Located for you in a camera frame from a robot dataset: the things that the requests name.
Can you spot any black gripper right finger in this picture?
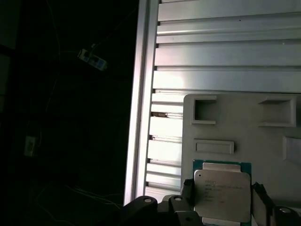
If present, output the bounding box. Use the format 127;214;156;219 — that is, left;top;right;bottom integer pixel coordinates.
252;181;301;226

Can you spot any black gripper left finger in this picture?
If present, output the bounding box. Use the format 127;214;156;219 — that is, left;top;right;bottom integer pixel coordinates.
119;178;203;226

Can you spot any silver CPU with green edge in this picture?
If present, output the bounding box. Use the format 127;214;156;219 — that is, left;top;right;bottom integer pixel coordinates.
192;159;253;225

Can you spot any grey plastic parts rack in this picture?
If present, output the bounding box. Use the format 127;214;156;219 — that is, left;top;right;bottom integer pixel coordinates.
182;93;301;226

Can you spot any small white blue box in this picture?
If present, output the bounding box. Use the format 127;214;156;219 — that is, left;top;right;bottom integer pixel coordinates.
78;48;108;71

